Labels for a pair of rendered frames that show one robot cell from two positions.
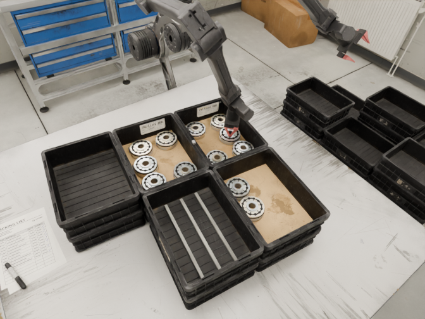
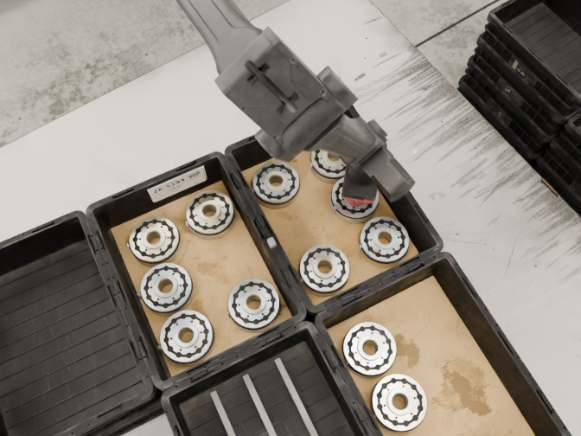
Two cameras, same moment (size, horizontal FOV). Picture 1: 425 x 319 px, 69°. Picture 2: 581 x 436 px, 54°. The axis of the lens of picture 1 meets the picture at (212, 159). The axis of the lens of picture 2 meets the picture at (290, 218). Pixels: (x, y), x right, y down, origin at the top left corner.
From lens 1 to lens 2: 0.55 m
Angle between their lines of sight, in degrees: 18
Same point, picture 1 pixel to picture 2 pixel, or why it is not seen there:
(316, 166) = (545, 253)
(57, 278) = not seen: outside the picture
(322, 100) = (568, 38)
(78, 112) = (26, 42)
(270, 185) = (441, 336)
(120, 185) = (114, 336)
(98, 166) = (65, 285)
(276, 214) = (450, 414)
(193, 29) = (263, 112)
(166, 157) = (210, 260)
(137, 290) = not seen: outside the picture
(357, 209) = not seen: outside the picture
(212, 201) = (314, 379)
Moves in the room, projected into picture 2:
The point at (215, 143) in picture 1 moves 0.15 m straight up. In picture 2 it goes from (322, 220) to (327, 188)
